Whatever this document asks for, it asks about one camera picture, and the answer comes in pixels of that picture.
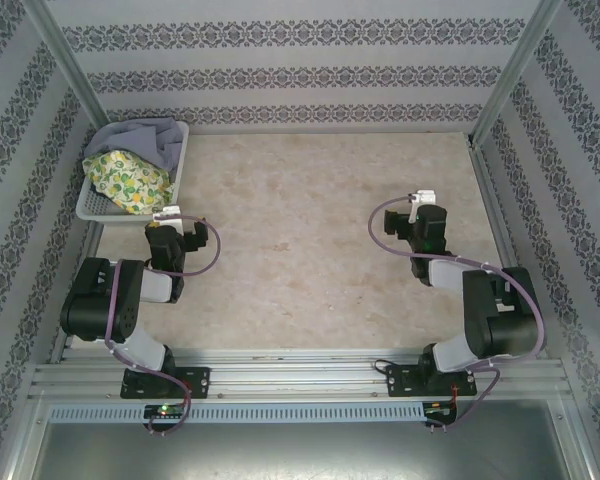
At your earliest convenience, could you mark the lemon print skirt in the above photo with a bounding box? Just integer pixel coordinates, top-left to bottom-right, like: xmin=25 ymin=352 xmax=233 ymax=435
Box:
xmin=82 ymin=148 xmax=175 ymax=217

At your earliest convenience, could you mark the lavender skirt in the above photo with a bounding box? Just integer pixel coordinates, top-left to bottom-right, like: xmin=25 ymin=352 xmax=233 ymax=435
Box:
xmin=84 ymin=117 xmax=184 ymax=174

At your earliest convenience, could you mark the white plastic basket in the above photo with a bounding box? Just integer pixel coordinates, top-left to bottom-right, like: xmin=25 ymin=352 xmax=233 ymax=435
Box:
xmin=74 ymin=119 xmax=191 ymax=221

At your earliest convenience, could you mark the circuit board with green light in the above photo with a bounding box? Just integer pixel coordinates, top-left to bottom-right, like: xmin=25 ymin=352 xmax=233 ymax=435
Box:
xmin=144 ymin=404 xmax=186 ymax=419

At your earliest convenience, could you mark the grey metal sheet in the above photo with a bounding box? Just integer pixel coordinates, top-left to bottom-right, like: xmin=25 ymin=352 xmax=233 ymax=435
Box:
xmin=9 ymin=399 xmax=599 ymax=480

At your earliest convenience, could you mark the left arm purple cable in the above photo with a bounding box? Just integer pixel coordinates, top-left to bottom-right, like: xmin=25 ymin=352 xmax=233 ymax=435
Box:
xmin=107 ymin=213 xmax=222 ymax=437

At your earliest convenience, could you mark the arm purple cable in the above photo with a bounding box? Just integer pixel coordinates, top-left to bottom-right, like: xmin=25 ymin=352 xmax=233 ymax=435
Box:
xmin=368 ymin=195 xmax=546 ymax=435
xmin=107 ymin=213 xmax=222 ymax=437

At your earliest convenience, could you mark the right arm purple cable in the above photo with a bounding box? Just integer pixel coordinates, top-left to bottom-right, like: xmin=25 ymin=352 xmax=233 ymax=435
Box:
xmin=368 ymin=195 xmax=546 ymax=435

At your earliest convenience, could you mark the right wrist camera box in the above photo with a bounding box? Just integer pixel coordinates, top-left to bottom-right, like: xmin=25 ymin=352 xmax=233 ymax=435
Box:
xmin=407 ymin=189 xmax=438 ymax=225

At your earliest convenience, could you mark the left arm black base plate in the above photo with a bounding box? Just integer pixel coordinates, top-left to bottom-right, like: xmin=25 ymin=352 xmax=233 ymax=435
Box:
xmin=121 ymin=367 xmax=211 ymax=400

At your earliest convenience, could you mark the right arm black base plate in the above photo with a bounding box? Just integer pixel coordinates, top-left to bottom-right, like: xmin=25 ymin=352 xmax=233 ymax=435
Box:
xmin=385 ymin=363 xmax=477 ymax=399

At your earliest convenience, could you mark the aluminium mounting rail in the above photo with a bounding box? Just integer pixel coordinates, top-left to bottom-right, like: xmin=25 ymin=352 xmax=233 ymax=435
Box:
xmin=29 ymin=348 xmax=567 ymax=402

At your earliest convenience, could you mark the white slotted cable duct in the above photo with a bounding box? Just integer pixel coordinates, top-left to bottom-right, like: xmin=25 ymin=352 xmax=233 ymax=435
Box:
xmin=47 ymin=403 xmax=426 ymax=422

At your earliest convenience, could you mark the aluminium corner post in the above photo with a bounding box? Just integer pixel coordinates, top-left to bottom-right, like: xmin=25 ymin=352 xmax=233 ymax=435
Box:
xmin=22 ymin=0 xmax=109 ymax=136
xmin=469 ymin=0 xmax=565 ymax=146

